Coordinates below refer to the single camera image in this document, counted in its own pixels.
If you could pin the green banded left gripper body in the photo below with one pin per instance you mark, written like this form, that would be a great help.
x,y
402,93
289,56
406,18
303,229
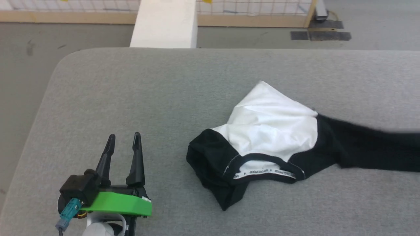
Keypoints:
x,y
115,203

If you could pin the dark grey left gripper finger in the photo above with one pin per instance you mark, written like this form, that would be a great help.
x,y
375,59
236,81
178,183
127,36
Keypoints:
x,y
106,160
136,164

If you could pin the black and white raglan shirt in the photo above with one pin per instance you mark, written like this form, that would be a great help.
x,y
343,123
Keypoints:
x,y
272,131

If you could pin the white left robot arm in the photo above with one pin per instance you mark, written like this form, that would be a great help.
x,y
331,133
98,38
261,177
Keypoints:
x,y
105,226

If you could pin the white rectangular pillar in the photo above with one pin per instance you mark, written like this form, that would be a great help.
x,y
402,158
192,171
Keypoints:
x,y
164,23

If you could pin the wide black floor mat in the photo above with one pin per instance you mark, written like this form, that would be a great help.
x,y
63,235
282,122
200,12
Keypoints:
x,y
328,36

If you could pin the small black floor mat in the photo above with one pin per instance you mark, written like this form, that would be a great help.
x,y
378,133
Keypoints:
x,y
328,24

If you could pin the grey metal fence foot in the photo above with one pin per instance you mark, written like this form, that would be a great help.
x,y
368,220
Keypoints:
x,y
321,9

